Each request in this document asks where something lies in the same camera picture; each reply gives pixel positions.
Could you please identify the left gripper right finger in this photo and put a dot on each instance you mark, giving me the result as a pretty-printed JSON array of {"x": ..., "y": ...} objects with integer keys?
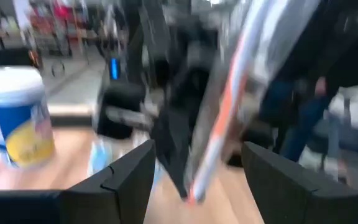
[{"x": 284, "y": 199}]

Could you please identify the person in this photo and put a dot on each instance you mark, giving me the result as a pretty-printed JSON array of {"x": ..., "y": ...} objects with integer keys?
[{"x": 306, "y": 121}]

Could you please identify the Lysol wipes canister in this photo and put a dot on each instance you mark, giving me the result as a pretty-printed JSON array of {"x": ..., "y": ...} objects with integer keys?
[{"x": 14, "y": 124}]

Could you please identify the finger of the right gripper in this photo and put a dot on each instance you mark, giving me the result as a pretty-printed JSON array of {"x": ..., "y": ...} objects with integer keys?
[
  {"x": 169, "y": 137},
  {"x": 189, "y": 137}
]

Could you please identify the blue toothbrush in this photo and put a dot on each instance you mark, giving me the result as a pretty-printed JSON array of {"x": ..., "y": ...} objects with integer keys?
[{"x": 99, "y": 157}]

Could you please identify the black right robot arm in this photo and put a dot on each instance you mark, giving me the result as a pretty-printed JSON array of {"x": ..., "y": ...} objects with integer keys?
[{"x": 120, "y": 93}]

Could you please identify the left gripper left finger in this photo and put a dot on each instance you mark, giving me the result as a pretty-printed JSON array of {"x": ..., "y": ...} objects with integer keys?
[{"x": 123, "y": 193}]

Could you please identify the person's hand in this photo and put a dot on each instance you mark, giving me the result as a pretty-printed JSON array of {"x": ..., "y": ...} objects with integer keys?
[{"x": 321, "y": 87}]

